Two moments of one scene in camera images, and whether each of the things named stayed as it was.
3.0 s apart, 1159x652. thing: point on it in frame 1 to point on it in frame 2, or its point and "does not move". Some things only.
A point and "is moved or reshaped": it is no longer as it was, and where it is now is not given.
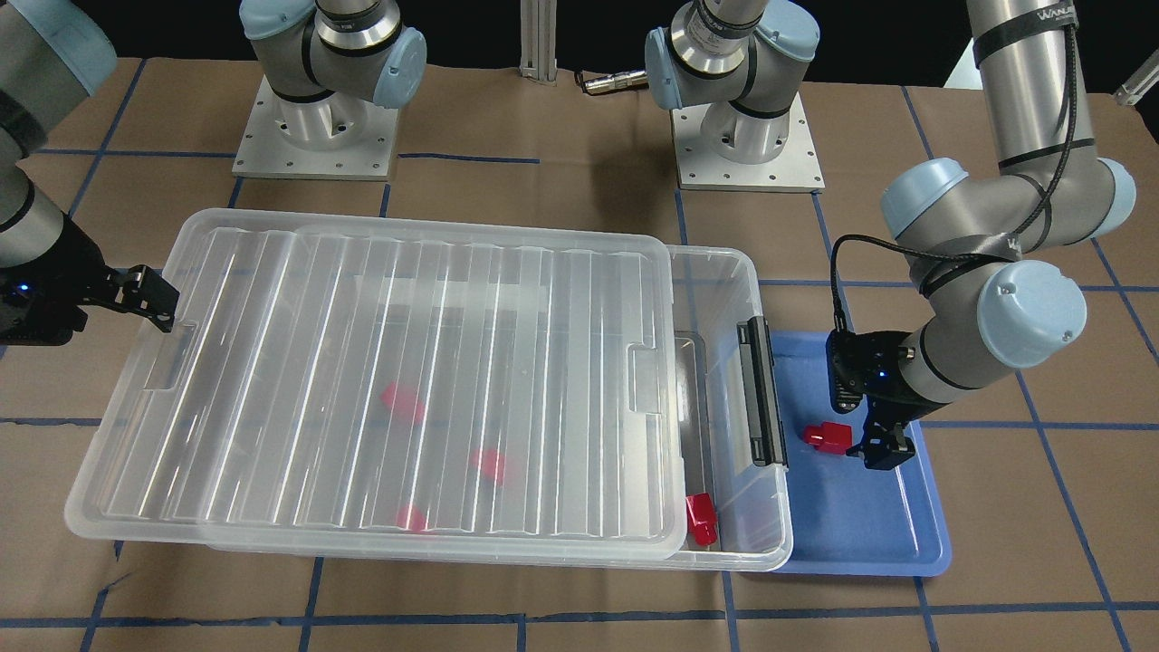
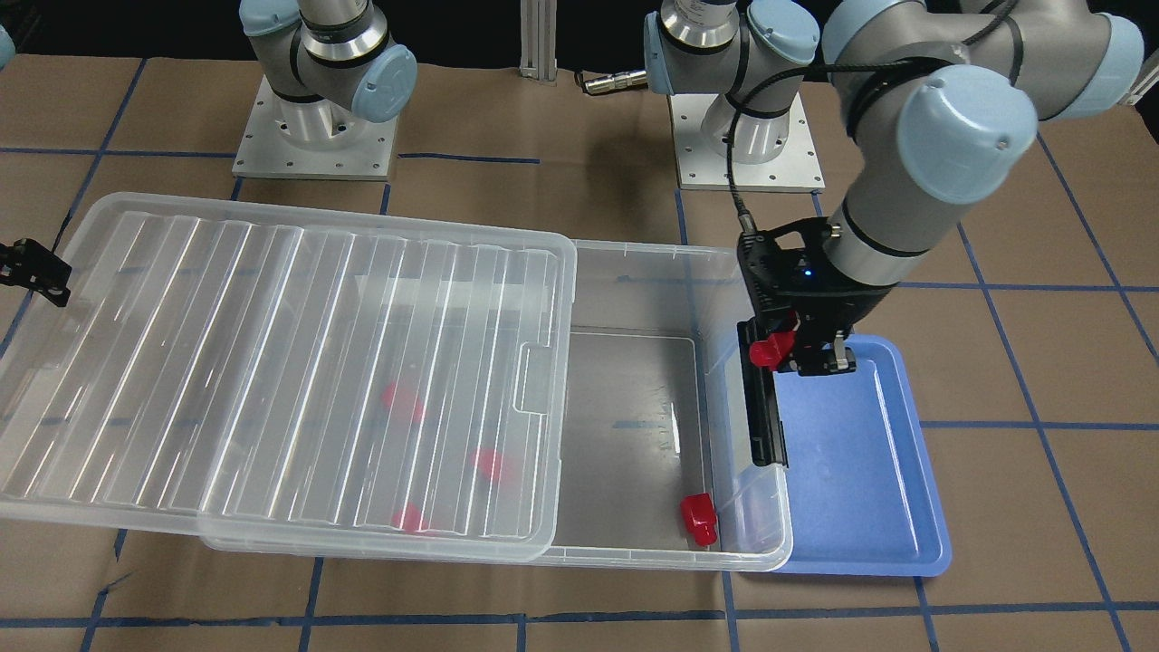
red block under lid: (397, 396) does not move
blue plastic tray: (847, 521) does not move
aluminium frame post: (538, 41) does not move
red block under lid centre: (489, 462) does not move
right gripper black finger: (142, 292) to (27, 263)
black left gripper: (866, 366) to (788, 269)
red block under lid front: (410, 518) does not move
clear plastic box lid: (387, 377) is moved or reshaped
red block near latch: (703, 518) does not move
